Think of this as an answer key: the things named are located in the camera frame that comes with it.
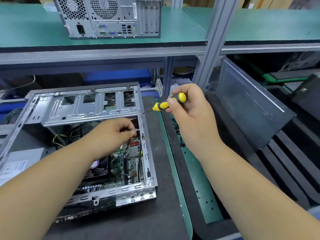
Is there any silver backed desktop computer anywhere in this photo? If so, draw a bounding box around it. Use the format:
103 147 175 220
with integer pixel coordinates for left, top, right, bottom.
51 0 164 39

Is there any person's right forearm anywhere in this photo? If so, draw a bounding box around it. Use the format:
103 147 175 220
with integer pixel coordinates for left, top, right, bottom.
202 142 320 240

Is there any empty black foam tray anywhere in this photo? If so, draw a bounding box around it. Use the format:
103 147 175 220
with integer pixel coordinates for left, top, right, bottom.
260 115 320 208
160 90 281 240

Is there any green motherboard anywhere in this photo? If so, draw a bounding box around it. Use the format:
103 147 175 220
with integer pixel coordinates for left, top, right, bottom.
82 132 146 190

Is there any silver power supply unit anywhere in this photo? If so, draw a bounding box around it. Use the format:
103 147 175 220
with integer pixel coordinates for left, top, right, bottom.
0 146 46 187

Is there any person's left forearm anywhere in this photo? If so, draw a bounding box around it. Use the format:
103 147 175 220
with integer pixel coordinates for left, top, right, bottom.
0 142 103 240

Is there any person's right hand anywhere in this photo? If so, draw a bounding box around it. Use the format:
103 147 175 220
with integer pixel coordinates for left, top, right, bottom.
165 83 223 160

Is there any dark grey computer box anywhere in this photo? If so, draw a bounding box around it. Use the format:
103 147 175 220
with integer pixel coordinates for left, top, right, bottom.
292 72 320 120

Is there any green upper shelf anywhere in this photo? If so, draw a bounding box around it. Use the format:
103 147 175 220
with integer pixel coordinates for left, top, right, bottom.
0 2 320 63

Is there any grey computer case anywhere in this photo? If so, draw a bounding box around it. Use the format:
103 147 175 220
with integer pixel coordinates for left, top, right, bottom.
0 82 159 223

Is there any yellow and black wire bundle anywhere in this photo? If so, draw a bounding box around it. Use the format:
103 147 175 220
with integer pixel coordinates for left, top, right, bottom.
52 130 83 149

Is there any yellow handled screwdriver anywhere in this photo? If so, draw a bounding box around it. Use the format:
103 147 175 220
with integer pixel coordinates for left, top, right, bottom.
145 92 187 114

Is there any grey side panel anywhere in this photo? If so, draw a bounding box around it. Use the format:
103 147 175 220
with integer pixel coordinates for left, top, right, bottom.
216 56 297 150

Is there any person's left hand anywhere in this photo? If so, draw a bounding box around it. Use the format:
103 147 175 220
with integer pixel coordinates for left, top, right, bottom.
85 117 138 160

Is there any small black cable bundle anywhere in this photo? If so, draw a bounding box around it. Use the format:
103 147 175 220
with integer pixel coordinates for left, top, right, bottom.
172 115 186 148

